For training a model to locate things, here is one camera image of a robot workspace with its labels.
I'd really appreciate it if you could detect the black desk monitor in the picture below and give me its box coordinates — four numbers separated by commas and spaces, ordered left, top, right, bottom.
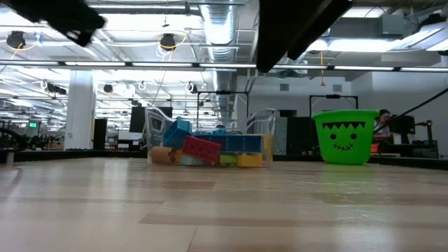
390, 114, 417, 134

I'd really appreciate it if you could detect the light green toy brick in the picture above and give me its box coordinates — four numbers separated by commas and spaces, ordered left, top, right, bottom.
219, 153, 239, 167

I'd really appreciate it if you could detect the black ceiling cable reel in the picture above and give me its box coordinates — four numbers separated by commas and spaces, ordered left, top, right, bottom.
6, 30, 27, 50
159, 33, 178, 52

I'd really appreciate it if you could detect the green monster-face bucket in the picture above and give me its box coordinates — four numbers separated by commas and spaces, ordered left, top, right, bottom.
311, 109, 381, 165

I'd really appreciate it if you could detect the grey partition panel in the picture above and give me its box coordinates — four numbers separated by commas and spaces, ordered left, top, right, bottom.
274, 116, 288, 155

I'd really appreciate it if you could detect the black cabinet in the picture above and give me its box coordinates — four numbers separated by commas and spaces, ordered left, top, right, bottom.
286, 116, 318, 157

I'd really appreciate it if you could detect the yellow square toy brick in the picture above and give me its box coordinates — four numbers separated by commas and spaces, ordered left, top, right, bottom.
261, 133, 275, 165

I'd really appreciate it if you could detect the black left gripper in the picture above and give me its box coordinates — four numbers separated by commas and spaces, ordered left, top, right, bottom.
6, 0, 106, 48

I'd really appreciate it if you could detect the white pillar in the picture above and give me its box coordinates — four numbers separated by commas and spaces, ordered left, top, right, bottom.
64, 69, 97, 151

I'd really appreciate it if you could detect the red toy brick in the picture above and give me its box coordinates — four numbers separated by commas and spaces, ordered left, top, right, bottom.
181, 135, 222, 164

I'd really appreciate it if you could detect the black station frame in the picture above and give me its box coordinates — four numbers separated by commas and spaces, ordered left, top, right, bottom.
309, 93, 360, 113

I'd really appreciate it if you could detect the black monitor screen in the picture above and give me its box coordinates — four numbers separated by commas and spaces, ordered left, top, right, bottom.
129, 106, 174, 133

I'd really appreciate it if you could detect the large blue toy brick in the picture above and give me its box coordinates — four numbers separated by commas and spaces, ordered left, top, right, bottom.
192, 128, 264, 154

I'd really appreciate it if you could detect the long ceiling light strip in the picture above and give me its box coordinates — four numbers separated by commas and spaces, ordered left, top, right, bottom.
0, 59, 448, 73

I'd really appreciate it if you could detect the black upright panel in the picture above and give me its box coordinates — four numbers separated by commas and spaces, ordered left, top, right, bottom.
92, 118, 108, 151

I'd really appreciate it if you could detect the small mint block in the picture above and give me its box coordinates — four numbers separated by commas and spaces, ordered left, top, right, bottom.
178, 155, 207, 167

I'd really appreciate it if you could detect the clear plastic bin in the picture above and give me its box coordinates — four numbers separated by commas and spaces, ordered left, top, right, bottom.
143, 106, 277, 167

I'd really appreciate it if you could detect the brown wooden block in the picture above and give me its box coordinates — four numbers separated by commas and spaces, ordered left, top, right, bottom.
149, 146, 183, 165

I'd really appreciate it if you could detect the small yellow toy brick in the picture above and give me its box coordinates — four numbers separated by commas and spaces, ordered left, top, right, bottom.
237, 153, 264, 168

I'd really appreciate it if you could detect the silver ventilation duct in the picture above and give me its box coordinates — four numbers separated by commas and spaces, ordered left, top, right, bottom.
201, 0, 241, 116
279, 34, 351, 80

